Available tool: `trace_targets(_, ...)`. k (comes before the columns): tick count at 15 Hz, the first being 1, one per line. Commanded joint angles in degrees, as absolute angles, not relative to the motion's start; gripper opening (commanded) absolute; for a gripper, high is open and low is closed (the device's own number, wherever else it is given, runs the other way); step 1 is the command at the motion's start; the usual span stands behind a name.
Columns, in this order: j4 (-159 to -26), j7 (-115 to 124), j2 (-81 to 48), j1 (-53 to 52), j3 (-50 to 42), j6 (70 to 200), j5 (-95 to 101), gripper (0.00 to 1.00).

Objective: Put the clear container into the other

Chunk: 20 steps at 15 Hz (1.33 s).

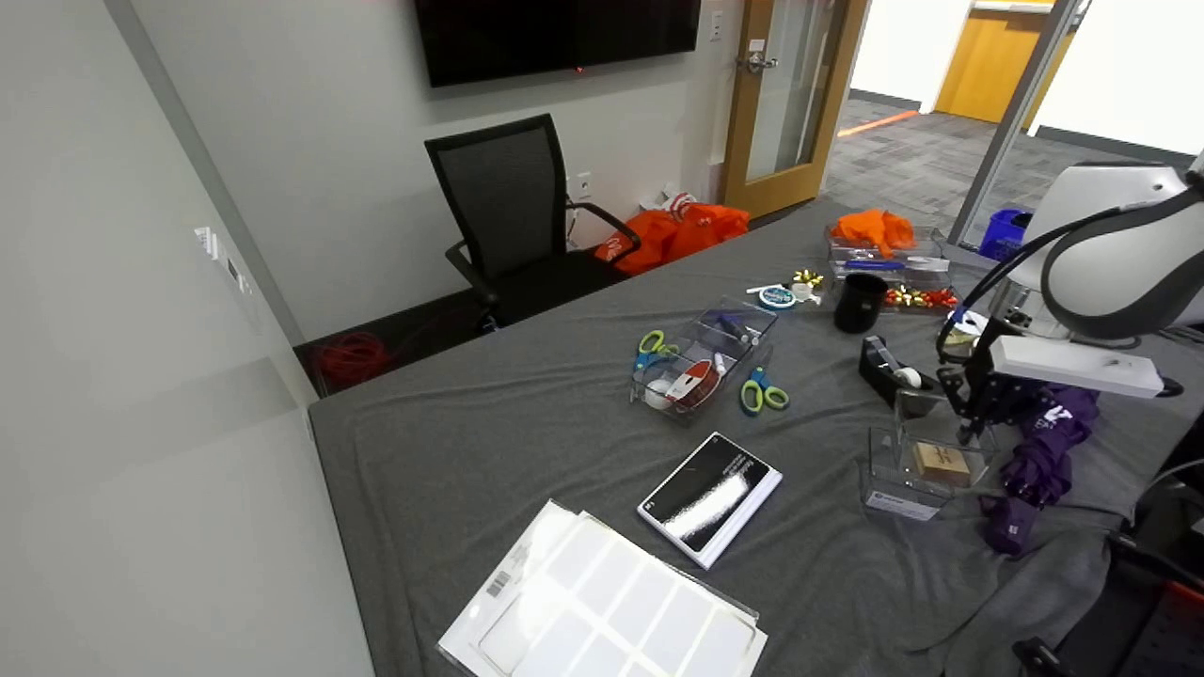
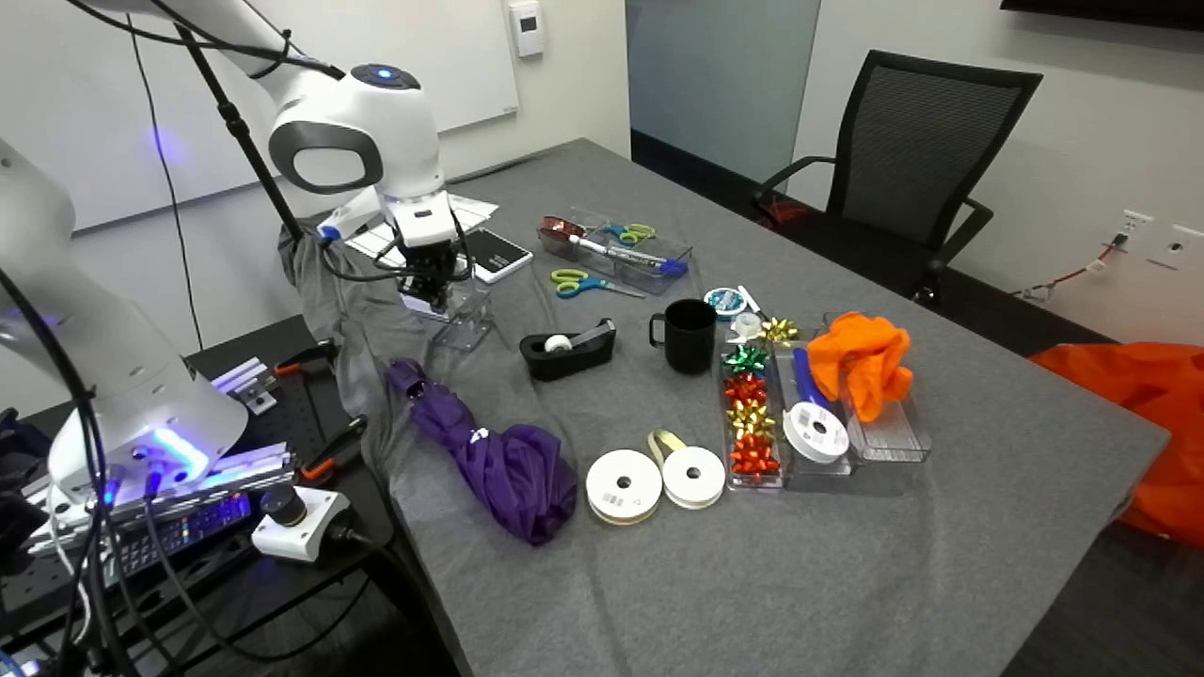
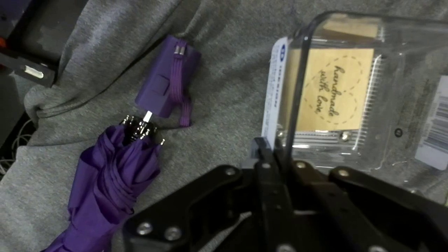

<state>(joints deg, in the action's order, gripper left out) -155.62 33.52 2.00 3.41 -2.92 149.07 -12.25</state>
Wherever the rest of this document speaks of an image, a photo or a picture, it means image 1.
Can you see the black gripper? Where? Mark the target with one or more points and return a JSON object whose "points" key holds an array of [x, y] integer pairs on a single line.
{"points": [[973, 378]]}

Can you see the small clear container tan contents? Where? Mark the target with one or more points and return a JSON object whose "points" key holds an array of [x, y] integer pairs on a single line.
{"points": [[943, 459]]}

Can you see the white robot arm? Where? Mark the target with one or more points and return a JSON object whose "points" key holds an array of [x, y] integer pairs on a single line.
{"points": [[1076, 366]]}

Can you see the purple cloth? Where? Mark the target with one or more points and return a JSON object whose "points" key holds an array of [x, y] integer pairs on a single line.
{"points": [[1041, 470]]}

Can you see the clear plastic packet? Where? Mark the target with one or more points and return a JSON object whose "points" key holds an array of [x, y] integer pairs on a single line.
{"points": [[896, 484]]}

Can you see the black tape dispenser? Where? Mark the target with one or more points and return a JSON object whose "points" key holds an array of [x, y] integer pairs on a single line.
{"points": [[884, 371]]}

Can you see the red yellow clips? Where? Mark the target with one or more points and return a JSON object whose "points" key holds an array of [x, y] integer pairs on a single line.
{"points": [[923, 298]]}

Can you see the black cup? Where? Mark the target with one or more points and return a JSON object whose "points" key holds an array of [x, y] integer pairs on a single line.
{"points": [[859, 303]]}

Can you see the blue white package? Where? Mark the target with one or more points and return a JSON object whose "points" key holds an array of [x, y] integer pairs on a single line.
{"points": [[878, 264]]}

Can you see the blue bin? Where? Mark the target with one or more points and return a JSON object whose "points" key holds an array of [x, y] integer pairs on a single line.
{"points": [[1003, 230]]}

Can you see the orange cloth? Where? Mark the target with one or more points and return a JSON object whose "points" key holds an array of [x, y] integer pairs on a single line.
{"points": [[874, 230]]}

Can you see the small yellow scissors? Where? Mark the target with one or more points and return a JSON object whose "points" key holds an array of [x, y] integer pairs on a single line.
{"points": [[811, 281]]}

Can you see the light blue scissors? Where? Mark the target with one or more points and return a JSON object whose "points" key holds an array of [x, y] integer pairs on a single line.
{"points": [[775, 298]]}

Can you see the black robot stand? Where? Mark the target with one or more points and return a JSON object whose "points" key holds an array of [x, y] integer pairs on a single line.
{"points": [[1167, 586]]}

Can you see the clear bin with supplies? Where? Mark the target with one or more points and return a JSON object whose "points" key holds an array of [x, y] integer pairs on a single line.
{"points": [[698, 378]]}

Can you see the grey metal pole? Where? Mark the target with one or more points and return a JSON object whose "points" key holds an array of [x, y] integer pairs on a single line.
{"points": [[1017, 126]]}

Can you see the yellow wooden door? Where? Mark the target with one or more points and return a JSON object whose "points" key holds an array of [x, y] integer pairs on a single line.
{"points": [[992, 67]]}

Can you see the orange bag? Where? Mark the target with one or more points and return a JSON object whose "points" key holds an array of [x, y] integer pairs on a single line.
{"points": [[678, 230]]}

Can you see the wooden door glass panel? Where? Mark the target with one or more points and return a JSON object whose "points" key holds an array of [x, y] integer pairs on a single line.
{"points": [[738, 126]]}

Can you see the white label sheet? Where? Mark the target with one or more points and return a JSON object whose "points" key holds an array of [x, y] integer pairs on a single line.
{"points": [[602, 603]]}

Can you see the black mesh office chair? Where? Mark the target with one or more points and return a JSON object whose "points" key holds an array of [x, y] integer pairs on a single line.
{"points": [[501, 189]]}

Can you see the black wall television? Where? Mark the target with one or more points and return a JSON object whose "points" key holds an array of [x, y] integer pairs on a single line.
{"points": [[551, 39]]}

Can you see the white wall switch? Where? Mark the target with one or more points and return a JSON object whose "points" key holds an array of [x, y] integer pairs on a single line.
{"points": [[208, 240]]}

